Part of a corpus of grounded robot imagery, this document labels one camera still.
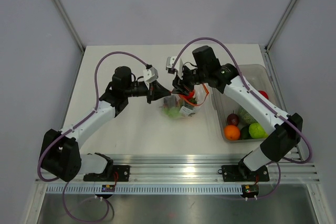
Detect plastic pineapple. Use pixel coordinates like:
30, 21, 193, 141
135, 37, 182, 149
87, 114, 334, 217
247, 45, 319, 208
181, 95, 198, 106

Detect dark red apple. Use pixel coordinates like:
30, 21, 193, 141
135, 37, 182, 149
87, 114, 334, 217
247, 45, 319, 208
226, 113, 239, 126

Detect left aluminium frame post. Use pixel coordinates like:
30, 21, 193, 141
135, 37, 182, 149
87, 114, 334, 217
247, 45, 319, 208
51, 0, 86, 56

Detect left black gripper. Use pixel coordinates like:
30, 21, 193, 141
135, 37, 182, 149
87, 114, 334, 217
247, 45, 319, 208
124, 80, 171, 104

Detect clear plastic food bin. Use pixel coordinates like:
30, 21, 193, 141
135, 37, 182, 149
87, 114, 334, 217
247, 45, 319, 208
212, 64, 279, 143

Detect aluminium frame post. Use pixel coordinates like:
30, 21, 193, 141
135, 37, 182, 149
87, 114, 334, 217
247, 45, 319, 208
51, 0, 86, 56
265, 0, 300, 53

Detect red tomato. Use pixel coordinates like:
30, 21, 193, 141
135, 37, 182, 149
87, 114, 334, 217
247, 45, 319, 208
184, 90, 195, 100
258, 90, 269, 100

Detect dark purple plum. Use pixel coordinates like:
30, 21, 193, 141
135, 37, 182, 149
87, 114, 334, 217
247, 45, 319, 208
163, 95, 176, 108

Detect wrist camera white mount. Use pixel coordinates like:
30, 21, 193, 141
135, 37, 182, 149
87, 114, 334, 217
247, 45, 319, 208
165, 57, 183, 77
143, 65, 159, 83

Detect aluminium mounting rail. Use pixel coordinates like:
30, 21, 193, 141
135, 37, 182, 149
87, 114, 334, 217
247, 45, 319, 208
35, 155, 318, 185

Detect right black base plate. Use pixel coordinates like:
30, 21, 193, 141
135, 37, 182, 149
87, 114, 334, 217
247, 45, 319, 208
217, 164, 270, 182

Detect green netted melon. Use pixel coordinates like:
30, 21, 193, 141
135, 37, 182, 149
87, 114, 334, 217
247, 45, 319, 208
238, 106, 257, 124

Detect white slotted cable duct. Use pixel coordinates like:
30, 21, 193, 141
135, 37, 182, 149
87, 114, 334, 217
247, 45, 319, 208
46, 184, 243, 195

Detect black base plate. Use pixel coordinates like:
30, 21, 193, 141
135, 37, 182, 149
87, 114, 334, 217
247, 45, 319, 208
83, 165, 131, 182
217, 164, 270, 182

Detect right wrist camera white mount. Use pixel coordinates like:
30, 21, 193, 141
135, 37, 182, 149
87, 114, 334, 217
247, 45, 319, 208
165, 57, 183, 77

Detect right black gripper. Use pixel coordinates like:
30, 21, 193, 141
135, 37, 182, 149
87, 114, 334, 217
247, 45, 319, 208
172, 66, 208, 97

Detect clear orange zip top bag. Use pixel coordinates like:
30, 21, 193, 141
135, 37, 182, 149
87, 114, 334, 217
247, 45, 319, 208
160, 84, 209, 120

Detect right aluminium frame post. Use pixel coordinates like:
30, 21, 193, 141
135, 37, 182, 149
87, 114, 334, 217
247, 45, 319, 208
265, 0, 300, 53

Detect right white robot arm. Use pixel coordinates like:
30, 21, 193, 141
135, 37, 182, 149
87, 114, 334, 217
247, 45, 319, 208
166, 46, 303, 181

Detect orange fruit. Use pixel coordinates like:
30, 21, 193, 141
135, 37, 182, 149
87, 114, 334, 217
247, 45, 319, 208
224, 125, 240, 141

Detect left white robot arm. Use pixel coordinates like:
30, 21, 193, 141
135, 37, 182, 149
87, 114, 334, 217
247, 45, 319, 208
37, 65, 171, 182

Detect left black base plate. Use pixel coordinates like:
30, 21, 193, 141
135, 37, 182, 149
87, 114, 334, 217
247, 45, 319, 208
83, 165, 131, 182

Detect green lime apple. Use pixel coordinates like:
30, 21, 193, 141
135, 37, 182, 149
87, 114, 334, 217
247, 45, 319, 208
248, 123, 268, 139

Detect green grape bunch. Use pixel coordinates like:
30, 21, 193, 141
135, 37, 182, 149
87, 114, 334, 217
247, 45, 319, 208
162, 106, 182, 119

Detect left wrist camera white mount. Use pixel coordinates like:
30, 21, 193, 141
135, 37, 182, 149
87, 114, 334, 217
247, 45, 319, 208
143, 65, 159, 83

